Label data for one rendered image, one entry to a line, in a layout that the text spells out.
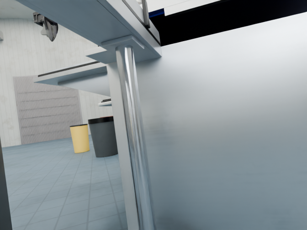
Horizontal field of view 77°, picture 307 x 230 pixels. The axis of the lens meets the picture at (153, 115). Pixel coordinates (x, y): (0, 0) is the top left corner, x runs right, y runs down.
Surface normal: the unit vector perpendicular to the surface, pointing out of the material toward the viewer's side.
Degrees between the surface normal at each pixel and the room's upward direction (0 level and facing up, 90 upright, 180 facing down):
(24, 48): 90
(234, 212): 90
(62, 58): 90
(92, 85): 90
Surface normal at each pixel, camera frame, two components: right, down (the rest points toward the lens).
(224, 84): -0.29, 0.04
